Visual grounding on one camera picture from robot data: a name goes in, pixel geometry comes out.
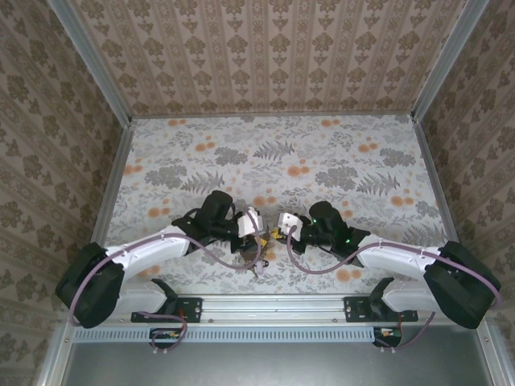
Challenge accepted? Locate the metal disc with split rings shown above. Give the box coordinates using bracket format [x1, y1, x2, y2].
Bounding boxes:
[239, 247, 271, 279]

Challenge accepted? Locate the grey metal panel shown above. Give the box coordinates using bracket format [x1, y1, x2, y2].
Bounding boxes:
[60, 325, 496, 386]

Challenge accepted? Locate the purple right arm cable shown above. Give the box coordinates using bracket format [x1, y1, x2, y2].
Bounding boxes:
[286, 224, 503, 355]

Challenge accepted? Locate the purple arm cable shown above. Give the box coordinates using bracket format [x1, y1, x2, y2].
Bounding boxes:
[286, 224, 503, 355]
[68, 208, 267, 357]

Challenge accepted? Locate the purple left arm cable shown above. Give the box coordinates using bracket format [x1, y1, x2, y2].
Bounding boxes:
[68, 208, 267, 357]

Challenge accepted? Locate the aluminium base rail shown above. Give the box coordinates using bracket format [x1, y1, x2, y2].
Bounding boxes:
[175, 294, 419, 325]

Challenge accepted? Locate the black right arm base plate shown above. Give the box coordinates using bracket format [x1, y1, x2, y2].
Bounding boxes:
[343, 296, 419, 323]

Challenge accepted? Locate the white slotted cable duct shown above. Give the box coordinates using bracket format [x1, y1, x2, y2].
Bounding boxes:
[74, 326, 377, 343]

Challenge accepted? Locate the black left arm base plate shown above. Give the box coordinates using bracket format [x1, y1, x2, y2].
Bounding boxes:
[130, 296, 203, 323]

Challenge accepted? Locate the aluminium table side rail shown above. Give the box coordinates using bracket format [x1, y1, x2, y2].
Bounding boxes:
[82, 120, 136, 258]
[414, 118, 474, 258]

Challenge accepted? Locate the aluminium frame post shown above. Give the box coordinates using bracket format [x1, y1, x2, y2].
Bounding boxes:
[410, 0, 492, 121]
[47, 0, 134, 125]

